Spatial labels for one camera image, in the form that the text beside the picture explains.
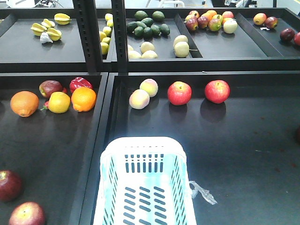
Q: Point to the red bell pepper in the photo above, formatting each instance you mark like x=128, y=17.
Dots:
x=79, y=82

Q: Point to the black wooden produce display stand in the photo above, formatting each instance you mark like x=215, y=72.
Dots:
x=243, y=150

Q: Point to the white garlic bulb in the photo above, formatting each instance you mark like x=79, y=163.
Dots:
x=45, y=38

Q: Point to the clear plastic wrap strip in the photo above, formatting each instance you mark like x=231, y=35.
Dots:
x=206, y=195

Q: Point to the orange with navel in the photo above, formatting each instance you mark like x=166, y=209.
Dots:
x=24, y=103

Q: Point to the red apple centre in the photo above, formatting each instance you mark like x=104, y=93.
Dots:
x=179, y=93

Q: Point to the yellow starfruit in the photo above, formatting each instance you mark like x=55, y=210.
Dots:
x=62, y=19

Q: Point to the light blue plastic basket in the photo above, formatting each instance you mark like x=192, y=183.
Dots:
x=144, y=181

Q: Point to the black perforated upright post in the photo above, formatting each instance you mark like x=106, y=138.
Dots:
x=119, y=22
x=87, y=21

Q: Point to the pale peach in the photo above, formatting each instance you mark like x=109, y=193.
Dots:
x=150, y=86
x=139, y=99

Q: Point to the red chili pepper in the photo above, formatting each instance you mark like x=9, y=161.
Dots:
x=45, y=106

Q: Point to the red green mango apple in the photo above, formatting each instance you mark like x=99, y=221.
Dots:
x=48, y=87

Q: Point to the yellow apple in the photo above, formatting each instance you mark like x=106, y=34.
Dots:
x=59, y=102

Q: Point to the red apple right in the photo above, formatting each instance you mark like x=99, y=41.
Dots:
x=217, y=91

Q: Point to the orange right of yellow apple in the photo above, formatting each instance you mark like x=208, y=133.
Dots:
x=83, y=99

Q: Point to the red apple tray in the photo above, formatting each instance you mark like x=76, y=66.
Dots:
x=11, y=185
x=28, y=213

